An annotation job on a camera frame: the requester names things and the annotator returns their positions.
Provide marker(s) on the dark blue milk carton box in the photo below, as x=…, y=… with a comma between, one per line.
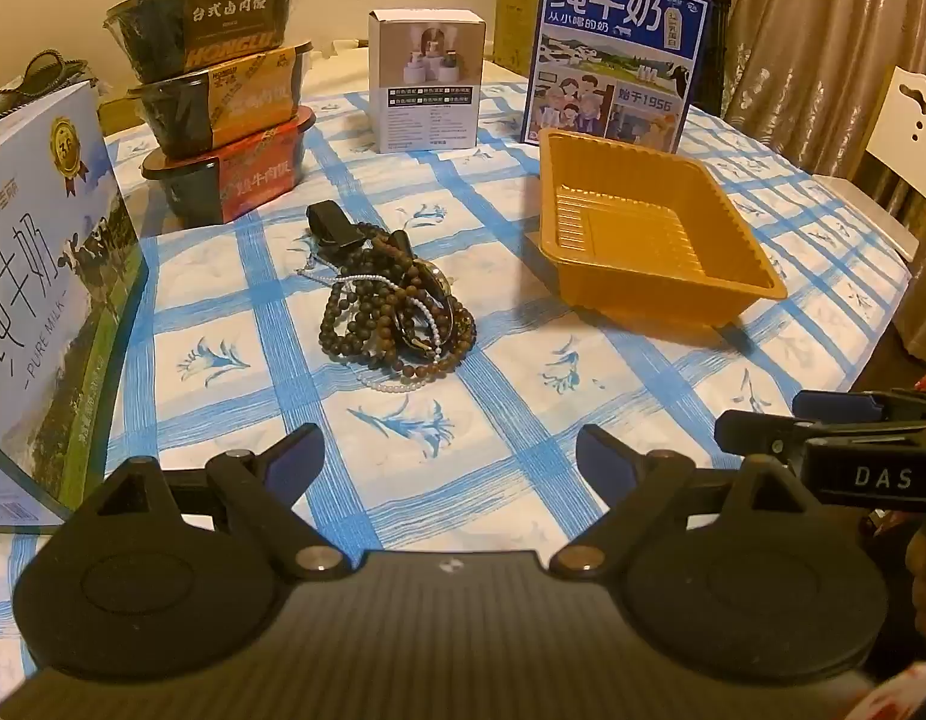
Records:
x=620, y=52

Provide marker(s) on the beige shiny curtain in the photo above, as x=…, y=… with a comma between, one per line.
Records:
x=823, y=37

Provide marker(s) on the large cardboard box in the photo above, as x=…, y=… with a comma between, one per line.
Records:
x=523, y=7

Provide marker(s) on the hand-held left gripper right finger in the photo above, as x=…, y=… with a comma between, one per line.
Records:
x=596, y=457

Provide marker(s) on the orange plastic tray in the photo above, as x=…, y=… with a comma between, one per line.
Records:
x=643, y=240

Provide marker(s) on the small white product box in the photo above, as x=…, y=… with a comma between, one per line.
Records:
x=425, y=82

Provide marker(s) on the pale blue milk carton box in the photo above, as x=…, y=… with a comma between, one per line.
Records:
x=50, y=277

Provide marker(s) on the flat brown cardboard box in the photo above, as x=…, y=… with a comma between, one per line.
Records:
x=121, y=116

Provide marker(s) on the white wooden chair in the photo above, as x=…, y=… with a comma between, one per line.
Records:
x=898, y=127

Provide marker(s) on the red white packet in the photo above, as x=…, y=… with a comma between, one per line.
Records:
x=898, y=701

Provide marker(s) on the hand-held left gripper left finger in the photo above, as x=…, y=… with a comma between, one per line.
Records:
x=301, y=457

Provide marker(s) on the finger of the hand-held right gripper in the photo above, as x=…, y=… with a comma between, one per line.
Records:
x=755, y=435
x=838, y=406

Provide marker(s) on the black instant rice bowl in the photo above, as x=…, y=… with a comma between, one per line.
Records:
x=208, y=19

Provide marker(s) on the gold label instant rice bowl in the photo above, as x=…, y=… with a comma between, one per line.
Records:
x=230, y=101

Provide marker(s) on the red instant rice bowl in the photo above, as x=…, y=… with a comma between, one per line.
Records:
x=230, y=176

